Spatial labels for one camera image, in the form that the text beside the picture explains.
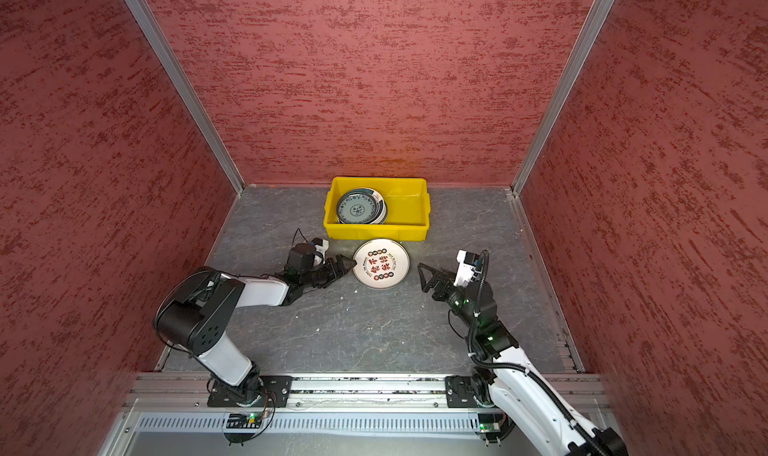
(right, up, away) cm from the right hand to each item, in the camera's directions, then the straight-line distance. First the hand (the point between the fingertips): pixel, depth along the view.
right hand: (424, 274), depth 79 cm
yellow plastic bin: (-3, +18, +32) cm, 37 cm away
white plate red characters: (-12, 0, +19) cm, 23 cm away
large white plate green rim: (-12, +21, +27) cm, 36 cm away
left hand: (-22, -2, +14) cm, 26 cm away
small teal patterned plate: (-22, +19, +27) cm, 40 cm away
